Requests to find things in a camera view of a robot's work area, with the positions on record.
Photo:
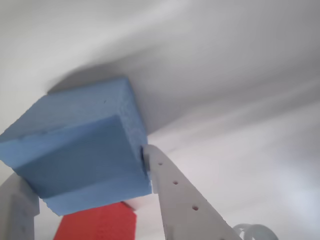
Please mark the red foam cube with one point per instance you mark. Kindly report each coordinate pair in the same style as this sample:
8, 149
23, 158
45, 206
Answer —
100, 222

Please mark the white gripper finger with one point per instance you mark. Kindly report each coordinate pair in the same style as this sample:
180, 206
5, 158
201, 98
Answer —
185, 207
15, 210

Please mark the blue foam cube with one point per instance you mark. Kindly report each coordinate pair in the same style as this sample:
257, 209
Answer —
80, 150

